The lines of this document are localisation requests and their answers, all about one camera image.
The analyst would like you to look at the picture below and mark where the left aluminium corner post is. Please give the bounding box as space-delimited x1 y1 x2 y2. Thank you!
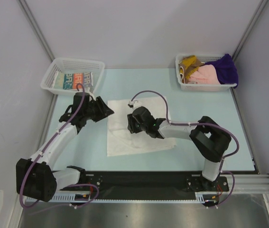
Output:
16 0 55 61

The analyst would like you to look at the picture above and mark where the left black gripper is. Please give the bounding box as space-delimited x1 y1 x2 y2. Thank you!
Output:
83 96 114 123

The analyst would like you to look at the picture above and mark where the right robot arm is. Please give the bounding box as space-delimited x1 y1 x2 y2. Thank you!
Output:
127 105 232 191

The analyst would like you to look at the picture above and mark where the empty white plastic basket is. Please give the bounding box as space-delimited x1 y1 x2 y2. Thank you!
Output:
40 57 105 96

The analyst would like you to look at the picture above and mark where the grey cable duct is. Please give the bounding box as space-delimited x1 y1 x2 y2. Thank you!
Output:
26 191 223 204

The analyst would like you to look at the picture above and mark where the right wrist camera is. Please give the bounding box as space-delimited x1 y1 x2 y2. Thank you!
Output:
128 100 142 110

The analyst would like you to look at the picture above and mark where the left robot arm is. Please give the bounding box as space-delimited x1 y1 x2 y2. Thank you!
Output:
16 92 114 202

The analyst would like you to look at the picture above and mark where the colourful rabbit print towel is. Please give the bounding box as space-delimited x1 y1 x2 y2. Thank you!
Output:
52 71 94 90

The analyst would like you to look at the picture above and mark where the purple towel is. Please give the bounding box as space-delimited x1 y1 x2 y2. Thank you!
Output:
205 54 239 88

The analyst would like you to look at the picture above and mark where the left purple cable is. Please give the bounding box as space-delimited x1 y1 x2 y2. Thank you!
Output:
18 83 99 214

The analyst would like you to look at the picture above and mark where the white basket with towels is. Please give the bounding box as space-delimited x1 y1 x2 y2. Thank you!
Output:
175 53 237 92

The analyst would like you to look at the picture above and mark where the pink towel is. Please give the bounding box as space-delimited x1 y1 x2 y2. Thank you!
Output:
186 65 221 85

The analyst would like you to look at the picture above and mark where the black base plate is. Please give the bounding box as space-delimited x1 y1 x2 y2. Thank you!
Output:
62 171 230 195

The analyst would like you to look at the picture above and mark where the yellow patterned towel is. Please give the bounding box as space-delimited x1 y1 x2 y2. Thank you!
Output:
178 55 205 84

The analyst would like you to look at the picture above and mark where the white towel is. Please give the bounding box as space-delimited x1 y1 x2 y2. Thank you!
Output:
107 100 176 156

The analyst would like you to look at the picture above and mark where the aluminium corner post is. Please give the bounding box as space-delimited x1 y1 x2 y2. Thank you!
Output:
232 0 269 63
16 0 55 61

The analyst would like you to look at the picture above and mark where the right aluminium corner post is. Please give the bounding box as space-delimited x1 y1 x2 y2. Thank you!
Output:
232 0 269 63

